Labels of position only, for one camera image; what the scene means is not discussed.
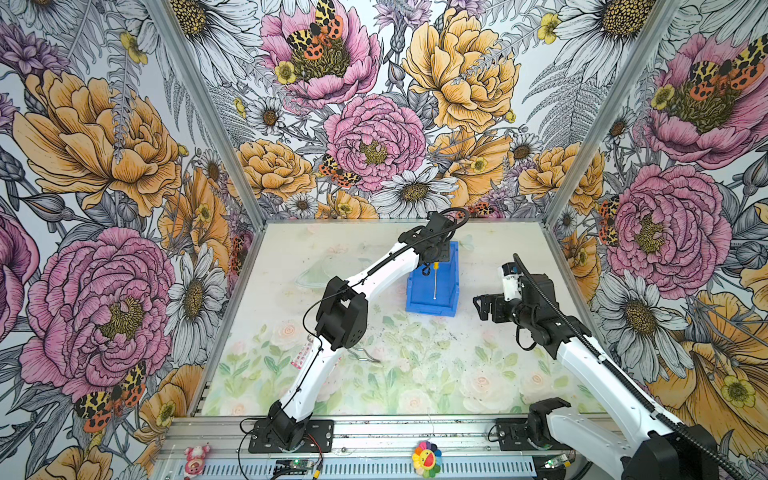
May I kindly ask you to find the rainbow flower toy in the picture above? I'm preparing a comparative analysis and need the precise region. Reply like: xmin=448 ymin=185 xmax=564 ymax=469
xmin=411 ymin=441 xmax=442 ymax=479

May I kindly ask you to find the right green circuit board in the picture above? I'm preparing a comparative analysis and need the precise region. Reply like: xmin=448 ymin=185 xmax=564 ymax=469
xmin=543 ymin=453 xmax=571 ymax=469

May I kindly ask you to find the blue plastic bin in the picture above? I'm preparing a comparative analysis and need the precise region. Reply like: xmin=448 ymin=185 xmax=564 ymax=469
xmin=406 ymin=241 xmax=460 ymax=317

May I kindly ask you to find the green circuit board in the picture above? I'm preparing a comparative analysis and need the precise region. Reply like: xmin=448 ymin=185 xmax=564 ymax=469
xmin=271 ymin=459 xmax=315 ymax=479
xmin=543 ymin=453 xmax=571 ymax=469

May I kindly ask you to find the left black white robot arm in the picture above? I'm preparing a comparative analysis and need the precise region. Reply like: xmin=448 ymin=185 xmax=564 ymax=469
xmin=265 ymin=207 xmax=469 ymax=451

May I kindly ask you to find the yellow handled screwdriver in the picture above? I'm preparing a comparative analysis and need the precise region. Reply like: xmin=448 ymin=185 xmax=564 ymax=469
xmin=432 ymin=262 xmax=440 ymax=301

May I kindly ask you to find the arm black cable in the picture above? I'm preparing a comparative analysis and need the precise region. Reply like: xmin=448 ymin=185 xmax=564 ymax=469
xmin=511 ymin=253 xmax=745 ymax=480
xmin=301 ymin=206 xmax=472 ymax=337

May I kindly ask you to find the pink bear figurine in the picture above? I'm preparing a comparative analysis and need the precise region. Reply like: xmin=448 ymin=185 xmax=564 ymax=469
xmin=183 ymin=444 xmax=211 ymax=480

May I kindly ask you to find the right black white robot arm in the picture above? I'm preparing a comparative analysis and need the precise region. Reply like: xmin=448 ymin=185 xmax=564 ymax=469
xmin=473 ymin=264 xmax=723 ymax=479

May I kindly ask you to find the white slotted cable duct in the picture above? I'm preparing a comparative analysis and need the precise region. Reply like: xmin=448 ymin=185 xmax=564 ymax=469
xmin=198 ymin=456 xmax=537 ymax=479

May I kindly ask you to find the pink patterned cloth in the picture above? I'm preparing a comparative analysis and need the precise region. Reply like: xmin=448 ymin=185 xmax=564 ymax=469
xmin=291 ymin=336 xmax=315 ymax=370

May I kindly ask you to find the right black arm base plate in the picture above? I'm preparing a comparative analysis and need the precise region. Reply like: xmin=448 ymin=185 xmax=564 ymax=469
xmin=486 ymin=417 xmax=570 ymax=452

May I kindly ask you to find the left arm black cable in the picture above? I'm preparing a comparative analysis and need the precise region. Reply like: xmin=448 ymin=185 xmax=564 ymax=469
xmin=301 ymin=206 xmax=472 ymax=337

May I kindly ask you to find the left green circuit board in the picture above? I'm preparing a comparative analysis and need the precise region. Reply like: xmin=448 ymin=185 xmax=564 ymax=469
xmin=271 ymin=459 xmax=315 ymax=479

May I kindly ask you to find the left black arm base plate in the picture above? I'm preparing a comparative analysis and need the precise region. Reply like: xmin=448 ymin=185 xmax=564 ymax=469
xmin=246 ymin=417 xmax=335 ymax=454

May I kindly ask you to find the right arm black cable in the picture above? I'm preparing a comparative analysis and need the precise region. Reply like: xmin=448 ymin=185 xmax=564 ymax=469
xmin=511 ymin=253 xmax=745 ymax=480

